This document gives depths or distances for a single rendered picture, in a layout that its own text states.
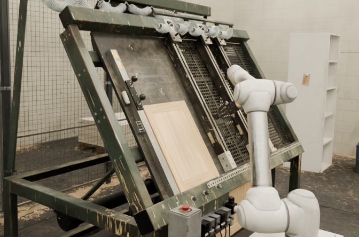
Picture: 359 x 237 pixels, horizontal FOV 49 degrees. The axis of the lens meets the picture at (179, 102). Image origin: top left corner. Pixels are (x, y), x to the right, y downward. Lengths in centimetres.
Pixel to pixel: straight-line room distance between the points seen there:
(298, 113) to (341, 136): 153
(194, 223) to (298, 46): 457
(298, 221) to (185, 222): 53
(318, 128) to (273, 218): 431
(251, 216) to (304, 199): 27
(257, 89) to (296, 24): 575
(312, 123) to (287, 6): 257
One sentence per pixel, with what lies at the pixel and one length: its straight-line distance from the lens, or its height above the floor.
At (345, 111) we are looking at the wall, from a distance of 750.
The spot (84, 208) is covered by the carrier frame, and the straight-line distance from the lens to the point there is 244.
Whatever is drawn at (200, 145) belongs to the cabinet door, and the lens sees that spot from 266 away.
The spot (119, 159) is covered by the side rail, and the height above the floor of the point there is 112.
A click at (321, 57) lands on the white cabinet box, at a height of 169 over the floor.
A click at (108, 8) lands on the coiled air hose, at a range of 314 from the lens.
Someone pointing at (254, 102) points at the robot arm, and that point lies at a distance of 202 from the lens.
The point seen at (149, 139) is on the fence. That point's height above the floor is 119.
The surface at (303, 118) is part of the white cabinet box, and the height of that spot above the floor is 78.
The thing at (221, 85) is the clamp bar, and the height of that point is 145.
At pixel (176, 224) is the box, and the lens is 198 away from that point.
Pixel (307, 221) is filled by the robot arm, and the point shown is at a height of 91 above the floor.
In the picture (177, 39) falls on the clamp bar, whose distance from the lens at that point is 295.
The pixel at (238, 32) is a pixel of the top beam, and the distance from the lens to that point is 392.
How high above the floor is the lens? 167
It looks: 7 degrees down
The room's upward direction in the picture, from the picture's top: 1 degrees clockwise
